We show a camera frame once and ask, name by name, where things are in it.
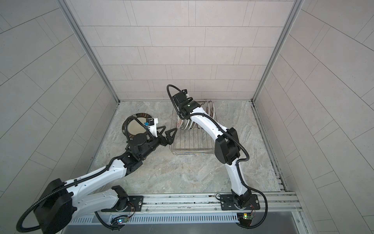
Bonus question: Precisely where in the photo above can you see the aluminium mounting rail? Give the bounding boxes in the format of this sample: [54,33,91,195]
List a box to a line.
[72,189,302,219]

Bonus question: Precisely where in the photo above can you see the right circuit board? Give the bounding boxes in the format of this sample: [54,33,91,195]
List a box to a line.
[237,213,254,227]

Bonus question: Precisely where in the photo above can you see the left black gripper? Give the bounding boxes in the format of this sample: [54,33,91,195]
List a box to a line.
[139,125,177,161]

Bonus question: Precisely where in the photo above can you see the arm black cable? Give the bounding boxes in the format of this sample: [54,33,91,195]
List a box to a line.
[166,84,269,230]
[16,115,155,234]

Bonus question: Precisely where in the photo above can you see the metal wire dish rack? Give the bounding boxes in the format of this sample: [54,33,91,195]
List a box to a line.
[170,110,215,155]

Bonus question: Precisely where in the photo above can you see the circuit board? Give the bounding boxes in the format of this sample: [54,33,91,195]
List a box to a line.
[111,215,129,227]
[237,213,254,227]

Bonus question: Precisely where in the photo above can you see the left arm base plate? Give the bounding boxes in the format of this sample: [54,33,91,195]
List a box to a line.
[101,196,144,212]

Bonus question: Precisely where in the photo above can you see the white plate fruit pattern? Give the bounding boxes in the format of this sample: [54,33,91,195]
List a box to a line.
[184,119,191,130]

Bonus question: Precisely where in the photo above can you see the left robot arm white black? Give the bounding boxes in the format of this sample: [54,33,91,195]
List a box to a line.
[16,125,177,234]

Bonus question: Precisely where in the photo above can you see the left circuit board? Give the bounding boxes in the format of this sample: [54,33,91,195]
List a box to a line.
[111,215,129,227]

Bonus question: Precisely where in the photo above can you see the right aluminium corner profile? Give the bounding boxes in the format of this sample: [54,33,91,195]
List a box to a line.
[252,0,303,103]

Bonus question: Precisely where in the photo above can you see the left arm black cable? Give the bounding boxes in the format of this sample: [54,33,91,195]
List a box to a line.
[16,115,155,234]

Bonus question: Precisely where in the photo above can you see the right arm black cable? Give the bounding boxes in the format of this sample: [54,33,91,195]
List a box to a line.
[166,84,269,230]

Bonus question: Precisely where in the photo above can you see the dark striped rim plate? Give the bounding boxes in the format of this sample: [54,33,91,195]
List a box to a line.
[122,113,153,139]

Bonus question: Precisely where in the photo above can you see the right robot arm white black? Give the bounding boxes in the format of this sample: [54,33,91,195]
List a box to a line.
[169,90,252,209]

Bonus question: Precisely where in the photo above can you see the left aluminium corner profile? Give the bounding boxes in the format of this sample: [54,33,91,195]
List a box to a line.
[56,0,120,105]

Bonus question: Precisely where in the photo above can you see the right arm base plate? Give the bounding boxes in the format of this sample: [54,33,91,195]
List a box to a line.
[215,194,261,211]

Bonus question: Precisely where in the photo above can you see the aluminium corner profile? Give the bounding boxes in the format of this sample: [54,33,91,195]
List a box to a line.
[252,0,303,103]
[56,0,120,105]

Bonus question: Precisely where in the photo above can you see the white red patterned plate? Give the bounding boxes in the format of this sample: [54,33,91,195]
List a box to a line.
[176,116,186,130]

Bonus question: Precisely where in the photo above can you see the rightmost white patterned plate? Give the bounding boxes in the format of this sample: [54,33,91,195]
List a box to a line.
[208,100,216,119]

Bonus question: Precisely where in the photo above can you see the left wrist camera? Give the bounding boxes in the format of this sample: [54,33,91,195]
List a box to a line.
[145,118,158,137]

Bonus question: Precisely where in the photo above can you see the white black radial stripe plate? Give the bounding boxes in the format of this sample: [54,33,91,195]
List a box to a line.
[190,119,196,130]

